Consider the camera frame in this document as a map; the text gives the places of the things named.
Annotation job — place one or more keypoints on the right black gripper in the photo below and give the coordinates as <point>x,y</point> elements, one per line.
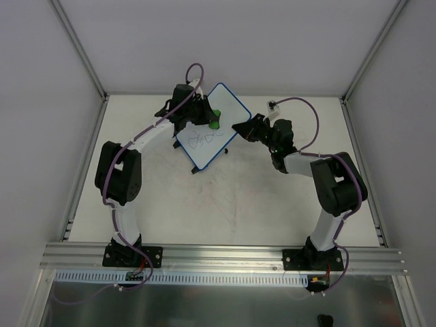
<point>256,127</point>

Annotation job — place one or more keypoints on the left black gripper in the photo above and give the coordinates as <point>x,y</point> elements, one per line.
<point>204,111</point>

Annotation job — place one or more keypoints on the green bone-shaped eraser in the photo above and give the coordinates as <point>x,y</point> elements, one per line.
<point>214,119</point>

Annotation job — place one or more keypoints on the blue-framed whiteboard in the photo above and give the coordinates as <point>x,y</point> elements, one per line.
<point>203,144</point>

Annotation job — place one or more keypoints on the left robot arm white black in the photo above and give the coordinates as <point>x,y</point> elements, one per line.
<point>119,169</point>

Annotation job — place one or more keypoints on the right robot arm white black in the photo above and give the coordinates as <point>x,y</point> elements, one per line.
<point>339,186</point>

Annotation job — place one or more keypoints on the right circuit board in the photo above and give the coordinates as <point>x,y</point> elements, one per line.
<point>322,281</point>

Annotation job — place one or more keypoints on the circuit board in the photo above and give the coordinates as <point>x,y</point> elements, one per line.
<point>322,281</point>
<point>134,275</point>

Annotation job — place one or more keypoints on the left circuit board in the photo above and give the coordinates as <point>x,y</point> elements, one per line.
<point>134,275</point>

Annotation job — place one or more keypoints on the small black object bottom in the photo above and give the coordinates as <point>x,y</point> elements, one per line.
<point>325,320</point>

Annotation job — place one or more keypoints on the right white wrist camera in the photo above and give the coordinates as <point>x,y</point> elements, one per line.
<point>273,110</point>

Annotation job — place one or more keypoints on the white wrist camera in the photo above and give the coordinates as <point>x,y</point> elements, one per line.
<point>273,110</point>
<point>196,84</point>

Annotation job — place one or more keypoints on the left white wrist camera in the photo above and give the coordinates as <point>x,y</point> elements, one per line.
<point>196,84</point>

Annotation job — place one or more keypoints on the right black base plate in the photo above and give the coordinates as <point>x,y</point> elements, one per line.
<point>299,259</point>

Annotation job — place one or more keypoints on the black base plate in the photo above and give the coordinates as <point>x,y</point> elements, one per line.
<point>299,259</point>
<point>118,256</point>

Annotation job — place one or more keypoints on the left aluminium frame post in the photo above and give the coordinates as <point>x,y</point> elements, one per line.
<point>72,35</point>

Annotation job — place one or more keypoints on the aluminium frame post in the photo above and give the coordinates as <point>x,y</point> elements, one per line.
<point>72,35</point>
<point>376,45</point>

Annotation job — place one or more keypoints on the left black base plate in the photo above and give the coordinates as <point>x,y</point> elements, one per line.
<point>118,256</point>

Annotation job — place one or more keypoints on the right aluminium frame post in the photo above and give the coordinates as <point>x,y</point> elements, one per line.
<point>376,45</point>

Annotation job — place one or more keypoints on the aluminium front rail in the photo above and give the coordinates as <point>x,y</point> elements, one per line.
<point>226,259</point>

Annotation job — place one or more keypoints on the white slotted cable duct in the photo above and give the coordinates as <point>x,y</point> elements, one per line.
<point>185,278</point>

